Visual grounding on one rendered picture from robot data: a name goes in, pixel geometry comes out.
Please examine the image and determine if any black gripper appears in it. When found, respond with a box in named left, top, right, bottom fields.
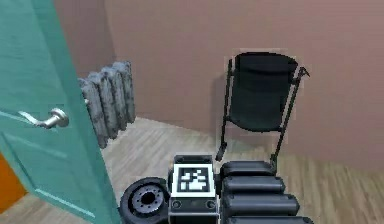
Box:
left=118, top=176, right=172, bottom=224

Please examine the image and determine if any grey ribbed radiator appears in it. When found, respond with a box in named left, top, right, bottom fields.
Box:
left=77, top=60, right=137, bottom=150

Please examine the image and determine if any black folding chair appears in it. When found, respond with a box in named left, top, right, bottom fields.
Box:
left=215, top=51, right=311, bottom=172

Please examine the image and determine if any teal room door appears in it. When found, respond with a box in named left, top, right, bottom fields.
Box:
left=0, top=0, right=122, bottom=224

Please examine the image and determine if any silver door lever handle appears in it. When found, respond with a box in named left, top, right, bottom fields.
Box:
left=18, top=107, right=70, bottom=130

